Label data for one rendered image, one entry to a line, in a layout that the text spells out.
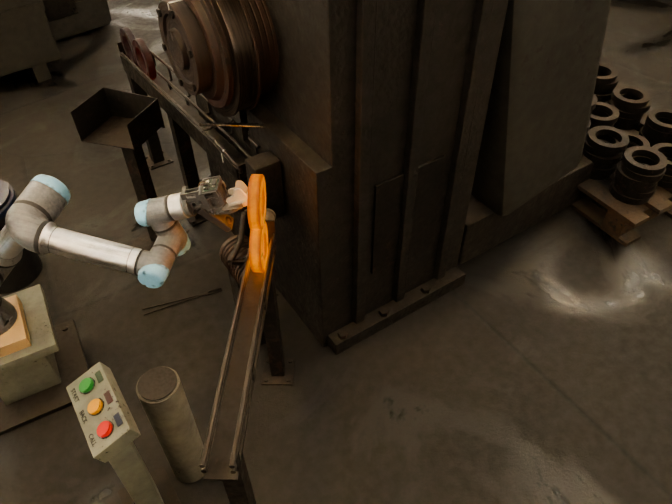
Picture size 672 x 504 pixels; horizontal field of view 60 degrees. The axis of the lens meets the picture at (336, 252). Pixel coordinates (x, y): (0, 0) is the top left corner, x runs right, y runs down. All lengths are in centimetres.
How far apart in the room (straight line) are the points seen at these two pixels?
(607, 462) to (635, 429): 18
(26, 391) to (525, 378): 186
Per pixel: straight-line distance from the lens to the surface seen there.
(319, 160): 180
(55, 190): 190
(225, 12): 176
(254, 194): 160
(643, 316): 277
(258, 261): 170
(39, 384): 248
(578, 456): 229
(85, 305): 275
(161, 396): 172
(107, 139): 257
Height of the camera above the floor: 193
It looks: 45 degrees down
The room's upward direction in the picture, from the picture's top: 1 degrees counter-clockwise
